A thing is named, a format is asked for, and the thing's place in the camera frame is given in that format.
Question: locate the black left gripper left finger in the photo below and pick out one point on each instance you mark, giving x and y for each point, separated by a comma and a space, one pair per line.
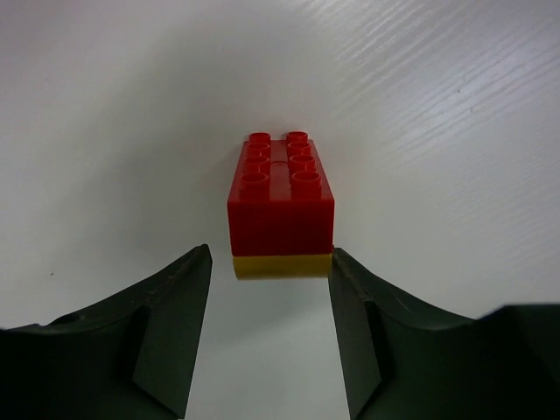
128, 356

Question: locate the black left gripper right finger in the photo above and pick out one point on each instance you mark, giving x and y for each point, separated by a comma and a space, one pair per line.
403, 358

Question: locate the red green yellow lego stack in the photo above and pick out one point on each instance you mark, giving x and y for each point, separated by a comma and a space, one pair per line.
280, 209

